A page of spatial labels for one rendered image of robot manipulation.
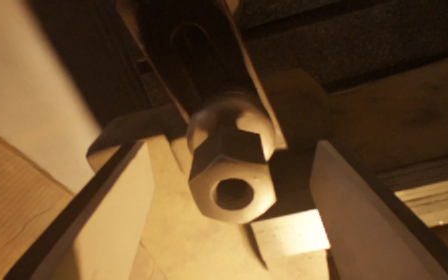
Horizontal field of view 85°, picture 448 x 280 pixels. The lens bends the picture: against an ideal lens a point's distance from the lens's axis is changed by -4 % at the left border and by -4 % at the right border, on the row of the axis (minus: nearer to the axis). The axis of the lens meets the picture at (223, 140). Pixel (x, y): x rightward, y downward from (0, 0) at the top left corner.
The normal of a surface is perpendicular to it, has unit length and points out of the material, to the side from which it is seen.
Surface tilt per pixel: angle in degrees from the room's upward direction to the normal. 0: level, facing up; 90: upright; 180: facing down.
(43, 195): 76
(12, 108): 61
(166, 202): 0
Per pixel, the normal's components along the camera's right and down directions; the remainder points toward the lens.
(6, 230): 0.76, -0.40
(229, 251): -0.01, 0.49
